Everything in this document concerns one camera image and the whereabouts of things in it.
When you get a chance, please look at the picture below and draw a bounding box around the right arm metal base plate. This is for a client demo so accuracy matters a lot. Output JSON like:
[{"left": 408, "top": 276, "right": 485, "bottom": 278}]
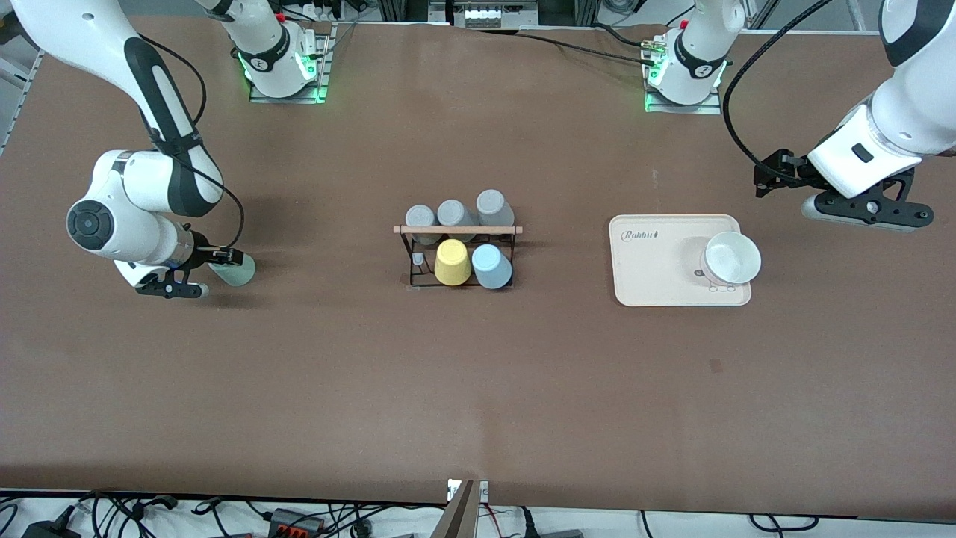
[{"left": 249, "top": 22, "right": 329, "bottom": 104}]

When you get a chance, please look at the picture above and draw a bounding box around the black wire cup rack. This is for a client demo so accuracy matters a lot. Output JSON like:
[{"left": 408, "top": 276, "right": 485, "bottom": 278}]
[{"left": 394, "top": 224, "right": 524, "bottom": 291}]

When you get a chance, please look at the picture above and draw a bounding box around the pale green cup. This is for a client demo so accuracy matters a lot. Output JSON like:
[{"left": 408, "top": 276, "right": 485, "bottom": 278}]
[{"left": 209, "top": 254, "right": 256, "bottom": 288}]

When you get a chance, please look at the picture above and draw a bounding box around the beige plastic tray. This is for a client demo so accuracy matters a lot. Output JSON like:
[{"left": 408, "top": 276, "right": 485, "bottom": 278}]
[{"left": 609, "top": 214, "right": 752, "bottom": 308}]

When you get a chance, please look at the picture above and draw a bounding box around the grey cup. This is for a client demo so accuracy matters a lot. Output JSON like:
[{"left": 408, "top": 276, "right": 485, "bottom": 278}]
[
  {"left": 436, "top": 200, "right": 479, "bottom": 244},
  {"left": 476, "top": 189, "right": 515, "bottom": 238},
  {"left": 405, "top": 205, "right": 443, "bottom": 246}
]

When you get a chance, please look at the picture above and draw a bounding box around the black power adapter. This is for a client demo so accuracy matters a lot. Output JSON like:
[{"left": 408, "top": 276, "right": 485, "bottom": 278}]
[{"left": 21, "top": 518, "right": 83, "bottom": 538}]

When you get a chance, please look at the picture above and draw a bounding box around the white bowl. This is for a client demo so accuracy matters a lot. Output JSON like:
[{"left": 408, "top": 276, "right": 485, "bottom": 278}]
[{"left": 700, "top": 231, "right": 763, "bottom": 288}]

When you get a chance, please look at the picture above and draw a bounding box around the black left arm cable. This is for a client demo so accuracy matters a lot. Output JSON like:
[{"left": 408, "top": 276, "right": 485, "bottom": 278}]
[{"left": 723, "top": 0, "right": 834, "bottom": 184}]

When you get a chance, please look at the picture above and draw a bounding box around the white camera bracket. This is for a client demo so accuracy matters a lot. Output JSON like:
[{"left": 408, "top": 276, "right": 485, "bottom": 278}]
[{"left": 447, "top": 479, "right": 491, "bottom": 503}]

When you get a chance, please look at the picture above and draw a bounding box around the light blue cup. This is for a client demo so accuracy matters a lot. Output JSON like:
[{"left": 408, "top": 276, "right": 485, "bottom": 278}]
[{"left": 471, "top": 244, "right": 514, "bottom": 290}]

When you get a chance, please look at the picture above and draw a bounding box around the grey camera post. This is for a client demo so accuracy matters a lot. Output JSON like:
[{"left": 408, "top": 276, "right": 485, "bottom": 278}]
[{"left": 430, "top": 480, "right": 477, "bottom": 538}]

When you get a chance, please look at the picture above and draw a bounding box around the grey electronics box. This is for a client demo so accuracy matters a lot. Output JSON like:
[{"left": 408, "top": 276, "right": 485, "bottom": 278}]
[{"left": 447, "top": 0, "right": 540, "bottom": 31}]

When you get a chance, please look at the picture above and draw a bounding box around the yellow cup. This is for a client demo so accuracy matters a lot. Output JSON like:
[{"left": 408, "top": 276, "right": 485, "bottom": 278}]
[{"left": 435, "top": 238, "right": 473, "bottom": 287}]

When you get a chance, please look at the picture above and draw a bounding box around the black power cable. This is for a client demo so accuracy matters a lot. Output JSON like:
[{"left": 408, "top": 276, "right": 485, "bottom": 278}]
[
  {"left": 592, "top": 22, "right": 651, "bottom": 49},
  {"left": 475, "top": 28, "right": 658, "bottom": 64}
]

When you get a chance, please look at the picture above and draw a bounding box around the black orange connector block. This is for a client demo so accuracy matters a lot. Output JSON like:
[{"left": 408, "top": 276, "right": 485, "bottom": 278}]
[{"left": 269, "top": 508, "right": 327, "bottom": 536}]

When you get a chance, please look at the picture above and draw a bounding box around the aluminium frame profile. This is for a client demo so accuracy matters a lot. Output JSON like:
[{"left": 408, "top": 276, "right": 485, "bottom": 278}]
[{"left": 0, "top": 51, "right": 43, "bottom": 156}]

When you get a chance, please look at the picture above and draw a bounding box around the brown table cover sheet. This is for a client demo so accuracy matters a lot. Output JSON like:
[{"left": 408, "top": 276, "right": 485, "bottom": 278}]
[{"left": 0, "top": 15, "right": 956, "bottom": 522}]

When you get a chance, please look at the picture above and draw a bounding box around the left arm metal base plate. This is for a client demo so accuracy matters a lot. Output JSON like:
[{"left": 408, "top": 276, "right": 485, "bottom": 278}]
[{"left": 644, "top": 37, "right": 723, "bottom": 115}]

